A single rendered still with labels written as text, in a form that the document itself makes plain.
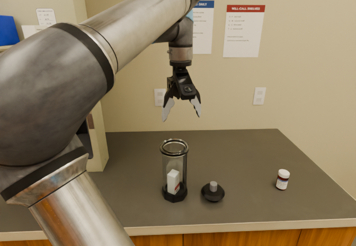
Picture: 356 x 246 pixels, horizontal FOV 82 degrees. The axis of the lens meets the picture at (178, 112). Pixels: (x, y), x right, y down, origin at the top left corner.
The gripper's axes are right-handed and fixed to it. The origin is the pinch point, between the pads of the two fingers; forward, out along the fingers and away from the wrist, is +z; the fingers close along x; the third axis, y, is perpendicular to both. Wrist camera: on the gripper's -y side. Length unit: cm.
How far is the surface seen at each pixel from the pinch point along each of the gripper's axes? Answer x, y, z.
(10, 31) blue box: 52, 24, -29
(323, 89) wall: -105, 34, 8
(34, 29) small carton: 43, 16, -29
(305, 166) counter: -63, -1, 33
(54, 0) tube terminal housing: 37, 24, -38
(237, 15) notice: -46, 49, -35
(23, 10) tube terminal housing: 48, 27, -35
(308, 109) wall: -99, 35, 22
